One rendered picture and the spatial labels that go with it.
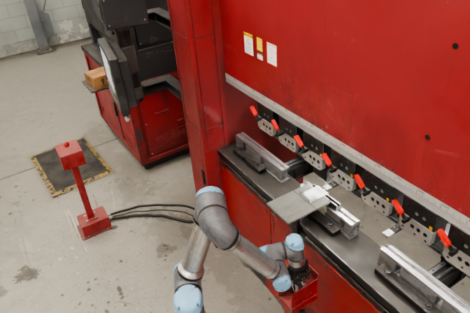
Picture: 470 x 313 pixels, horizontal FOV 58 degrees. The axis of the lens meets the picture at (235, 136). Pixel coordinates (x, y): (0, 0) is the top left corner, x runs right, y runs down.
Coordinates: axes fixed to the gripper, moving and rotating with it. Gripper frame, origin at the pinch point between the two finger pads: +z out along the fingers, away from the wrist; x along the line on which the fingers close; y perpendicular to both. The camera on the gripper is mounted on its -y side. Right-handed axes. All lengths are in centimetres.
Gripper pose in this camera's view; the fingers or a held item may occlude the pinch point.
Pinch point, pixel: (295, 291)
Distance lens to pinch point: 213.3
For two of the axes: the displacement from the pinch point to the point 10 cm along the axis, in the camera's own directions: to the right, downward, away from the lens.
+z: 1.4, 8.2, 5.6
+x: -5.4, -4.1, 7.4
